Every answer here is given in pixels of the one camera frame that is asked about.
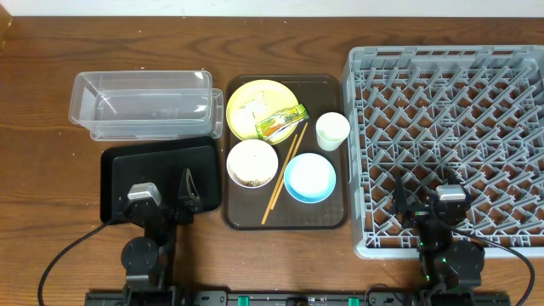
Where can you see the white paper cup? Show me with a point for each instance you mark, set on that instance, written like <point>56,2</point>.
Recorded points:
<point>332,129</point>

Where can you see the white bowl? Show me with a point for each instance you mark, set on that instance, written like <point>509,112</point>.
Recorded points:
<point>247,143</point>

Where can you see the light blue bowl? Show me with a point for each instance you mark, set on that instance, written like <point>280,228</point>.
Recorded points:
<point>310,178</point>

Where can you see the white tissue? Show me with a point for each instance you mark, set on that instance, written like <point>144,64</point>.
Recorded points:
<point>254,107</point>

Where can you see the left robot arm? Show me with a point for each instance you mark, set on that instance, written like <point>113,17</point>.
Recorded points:
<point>148,259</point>

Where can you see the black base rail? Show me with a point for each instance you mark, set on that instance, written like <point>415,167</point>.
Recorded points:
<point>219,298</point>

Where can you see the brown serving tray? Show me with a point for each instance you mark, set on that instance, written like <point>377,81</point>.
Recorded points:
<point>244,208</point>

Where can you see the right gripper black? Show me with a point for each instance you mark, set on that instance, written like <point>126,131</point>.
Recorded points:
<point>418,213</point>

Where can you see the yellow plate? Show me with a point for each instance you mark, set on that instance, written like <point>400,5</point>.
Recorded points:
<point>277,97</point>

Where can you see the black waste tray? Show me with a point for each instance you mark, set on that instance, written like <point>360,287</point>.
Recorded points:
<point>162,164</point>

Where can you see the grey dishwasher rack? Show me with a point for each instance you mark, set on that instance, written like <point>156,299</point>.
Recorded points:
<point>419,112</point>

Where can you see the pile of rice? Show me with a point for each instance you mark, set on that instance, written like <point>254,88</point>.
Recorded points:
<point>253,167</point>

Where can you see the green snack wrapper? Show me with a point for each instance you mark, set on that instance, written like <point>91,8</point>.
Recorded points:
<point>280,121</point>

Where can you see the clear plastic bin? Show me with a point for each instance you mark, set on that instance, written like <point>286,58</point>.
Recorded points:
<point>147,105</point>

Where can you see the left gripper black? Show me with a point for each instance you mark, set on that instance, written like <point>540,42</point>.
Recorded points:
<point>191,203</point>

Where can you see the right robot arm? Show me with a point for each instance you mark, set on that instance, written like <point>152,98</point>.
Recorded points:
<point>453,268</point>

